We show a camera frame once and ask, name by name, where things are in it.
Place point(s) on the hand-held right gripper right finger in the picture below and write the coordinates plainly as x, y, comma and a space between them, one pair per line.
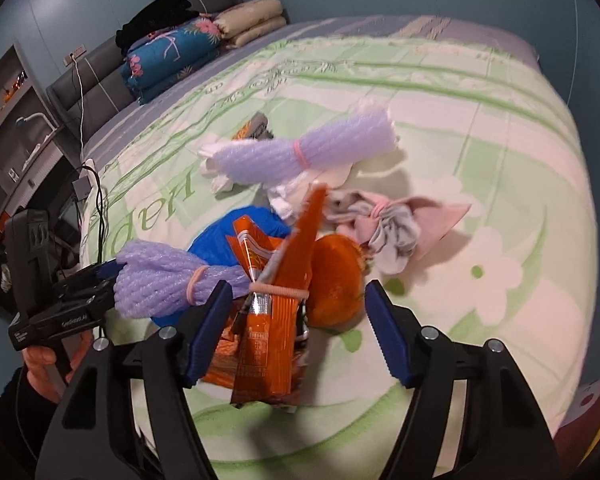
387, 337

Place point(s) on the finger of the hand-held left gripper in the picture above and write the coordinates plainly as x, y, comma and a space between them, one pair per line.
102, 272
92, 297

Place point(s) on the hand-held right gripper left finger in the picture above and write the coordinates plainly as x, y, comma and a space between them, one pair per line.
207, 332

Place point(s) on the orange snack packet bundle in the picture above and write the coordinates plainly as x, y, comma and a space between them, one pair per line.
275, 320

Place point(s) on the orange mandarin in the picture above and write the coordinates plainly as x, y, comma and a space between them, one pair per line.
337, 285

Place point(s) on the person's left forearm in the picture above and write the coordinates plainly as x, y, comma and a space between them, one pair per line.
10, 420

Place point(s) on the person's left hand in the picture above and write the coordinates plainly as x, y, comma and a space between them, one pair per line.
42, 360

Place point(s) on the blue cloth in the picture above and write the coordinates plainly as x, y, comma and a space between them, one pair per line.
215, 245

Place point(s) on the pink and grey cloth bundle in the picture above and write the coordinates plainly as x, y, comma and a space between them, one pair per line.
395, 230

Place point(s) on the white power adapter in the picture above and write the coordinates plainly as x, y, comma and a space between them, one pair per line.
87, 165

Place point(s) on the grey shelf unit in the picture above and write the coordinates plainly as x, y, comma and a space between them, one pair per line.
10, 125

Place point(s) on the white desk lamp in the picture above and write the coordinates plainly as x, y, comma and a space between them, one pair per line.
35, 121

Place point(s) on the white plastic bag bundle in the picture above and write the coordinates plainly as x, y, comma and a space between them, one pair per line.
282, 200

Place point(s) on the bed with grey striped sheet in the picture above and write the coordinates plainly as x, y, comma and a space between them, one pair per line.
145, 105

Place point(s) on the grey padded headboard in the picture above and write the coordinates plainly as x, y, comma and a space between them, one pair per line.
100, 80

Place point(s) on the pale purple foam net bundle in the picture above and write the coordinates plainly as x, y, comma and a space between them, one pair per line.
300, 152

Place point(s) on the red and white cloth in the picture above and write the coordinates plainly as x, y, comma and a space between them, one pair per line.
582, 400

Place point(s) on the green patterned blanket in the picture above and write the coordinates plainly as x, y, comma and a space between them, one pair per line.
430, 135

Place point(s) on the small orange grey packet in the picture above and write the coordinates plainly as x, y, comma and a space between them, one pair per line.
252, 127

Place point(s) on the blue floral folded quilt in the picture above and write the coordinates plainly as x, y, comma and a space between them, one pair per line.
170, 57

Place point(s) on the black clothing pile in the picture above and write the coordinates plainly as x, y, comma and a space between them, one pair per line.
152, 17

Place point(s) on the beige folded quilt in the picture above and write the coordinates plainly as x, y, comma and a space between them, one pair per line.
250, 17

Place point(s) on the wall power socket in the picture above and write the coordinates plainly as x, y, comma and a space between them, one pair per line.
75, 54

